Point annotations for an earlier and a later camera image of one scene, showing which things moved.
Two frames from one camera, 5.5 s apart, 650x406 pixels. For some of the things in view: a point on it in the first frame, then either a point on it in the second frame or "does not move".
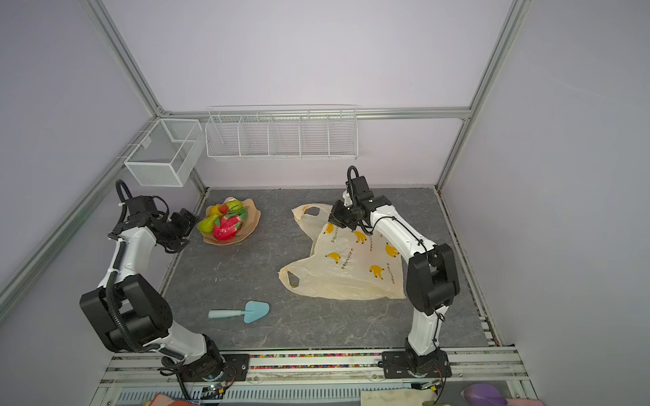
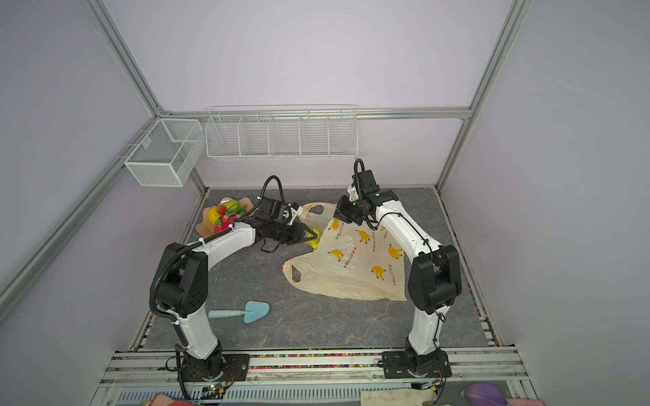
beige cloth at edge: x=411 y=397 does not move
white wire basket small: x=168 y=155 does not move
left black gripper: x=186 y=225 to x=300 y=238
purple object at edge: x=483 y=394 does not move
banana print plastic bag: x=344 y=264 does not move
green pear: x=206 y=223 to x=314 y=242
